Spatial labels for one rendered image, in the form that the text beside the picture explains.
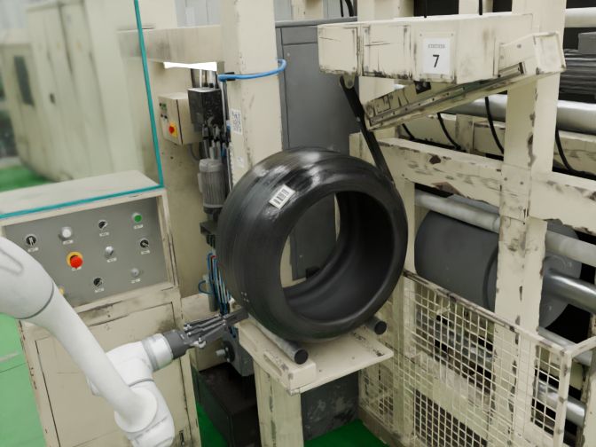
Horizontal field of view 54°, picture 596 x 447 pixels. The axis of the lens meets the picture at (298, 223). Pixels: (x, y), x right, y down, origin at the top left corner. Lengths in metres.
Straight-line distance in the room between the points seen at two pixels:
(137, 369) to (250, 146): 0.74
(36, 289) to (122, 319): 1.08
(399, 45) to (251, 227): 0.60
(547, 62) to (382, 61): 0.42
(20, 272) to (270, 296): 0.68
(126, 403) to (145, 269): 0.89
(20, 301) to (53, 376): 1.12
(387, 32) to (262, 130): 0.50
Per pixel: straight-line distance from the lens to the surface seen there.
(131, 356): 1.57
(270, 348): 1.82
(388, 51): 1.62
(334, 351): 1.90
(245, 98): 1.81
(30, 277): 1.13
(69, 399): 2.30
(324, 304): 1.94
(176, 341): 1.60
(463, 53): 1.44
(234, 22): 1.81
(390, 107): 1.85
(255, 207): 1.53
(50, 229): 2.10
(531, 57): 1.47
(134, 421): 1.47
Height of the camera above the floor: 1.80
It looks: 19 degrees down
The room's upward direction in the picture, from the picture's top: 4 degrees counter-clockwise
